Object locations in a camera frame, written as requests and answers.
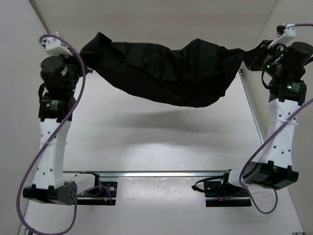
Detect aluminium table frame rail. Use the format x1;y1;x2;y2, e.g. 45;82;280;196
64;73;263;177

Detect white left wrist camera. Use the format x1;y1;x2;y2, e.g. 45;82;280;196
40;37;73;56

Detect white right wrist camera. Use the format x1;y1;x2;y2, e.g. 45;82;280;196
268;24;296;49

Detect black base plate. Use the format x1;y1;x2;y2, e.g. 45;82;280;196
77;181;118;206
191;176;252;208

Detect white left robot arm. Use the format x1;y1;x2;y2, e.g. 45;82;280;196
22;55;82;205

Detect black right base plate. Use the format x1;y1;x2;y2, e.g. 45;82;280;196
191;176;252;208

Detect black pleated skirt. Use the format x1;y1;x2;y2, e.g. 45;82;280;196
80;33;245;108

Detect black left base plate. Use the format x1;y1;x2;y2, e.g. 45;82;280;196
77;181;118;206

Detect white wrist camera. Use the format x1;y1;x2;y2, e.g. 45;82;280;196
40;37;73;56
268;24;296;49

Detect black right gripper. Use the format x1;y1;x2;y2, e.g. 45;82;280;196
240;41;285;78

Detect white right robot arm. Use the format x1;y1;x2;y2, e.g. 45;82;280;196
219;40;313;196

